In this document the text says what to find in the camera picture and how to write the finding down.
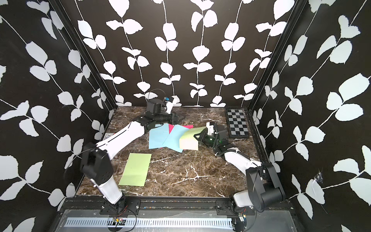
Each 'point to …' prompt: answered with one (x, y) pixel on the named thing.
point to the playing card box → (108, 135)
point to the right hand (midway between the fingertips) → (192, 134)
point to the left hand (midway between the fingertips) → (182, 114)
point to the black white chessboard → (237, 123)
